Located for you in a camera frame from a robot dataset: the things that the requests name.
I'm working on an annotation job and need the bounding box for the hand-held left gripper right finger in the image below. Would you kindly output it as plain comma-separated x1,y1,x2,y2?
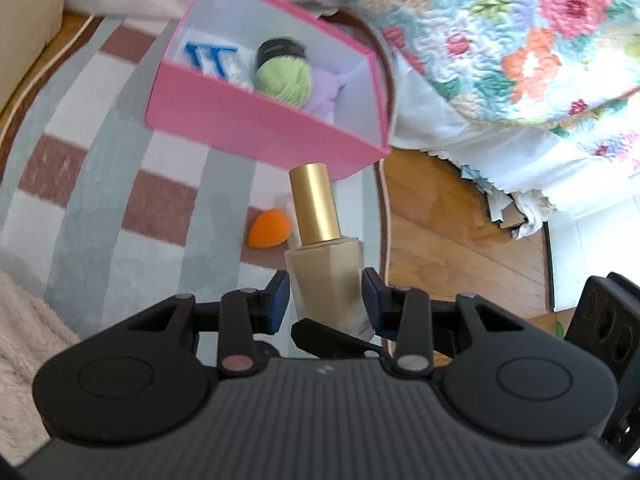
361,267,526,378

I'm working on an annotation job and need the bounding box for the green yarn ball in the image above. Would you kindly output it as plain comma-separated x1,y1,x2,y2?
251,37,313,108

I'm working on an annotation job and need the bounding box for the beige foundation bottle gold cap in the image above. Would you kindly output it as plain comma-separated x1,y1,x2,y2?
284,162,381,341

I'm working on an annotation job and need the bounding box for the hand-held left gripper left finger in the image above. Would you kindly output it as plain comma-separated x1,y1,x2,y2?
125,270,292,377

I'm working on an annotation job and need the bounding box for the orange makeup sponge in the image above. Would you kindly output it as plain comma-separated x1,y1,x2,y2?
246,208,296,249

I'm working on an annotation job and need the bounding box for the striped checked rug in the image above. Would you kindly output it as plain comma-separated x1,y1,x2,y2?
0,10,396,356

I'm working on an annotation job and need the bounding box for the pink fluffy cloth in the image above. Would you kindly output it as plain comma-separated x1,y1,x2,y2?
0,270,81,466

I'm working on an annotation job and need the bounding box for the pile of papers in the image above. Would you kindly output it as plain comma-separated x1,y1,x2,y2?
460,165,548,241

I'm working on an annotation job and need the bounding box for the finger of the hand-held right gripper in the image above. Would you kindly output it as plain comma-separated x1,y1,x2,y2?
291,317,390,361

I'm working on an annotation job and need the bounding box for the white board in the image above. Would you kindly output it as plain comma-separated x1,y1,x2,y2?
547,195,640,313

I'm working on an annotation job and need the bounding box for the purple plush toy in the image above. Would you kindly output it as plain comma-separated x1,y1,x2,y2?
300,69,348,113

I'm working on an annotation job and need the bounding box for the pink cardboard box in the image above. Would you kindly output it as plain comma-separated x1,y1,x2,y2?
145,0,393,182

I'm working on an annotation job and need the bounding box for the brown cardboard box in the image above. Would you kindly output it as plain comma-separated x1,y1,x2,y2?
500,204,532,231

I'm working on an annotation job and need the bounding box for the white bed skirt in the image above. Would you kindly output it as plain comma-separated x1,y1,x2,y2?
67,0,640,221

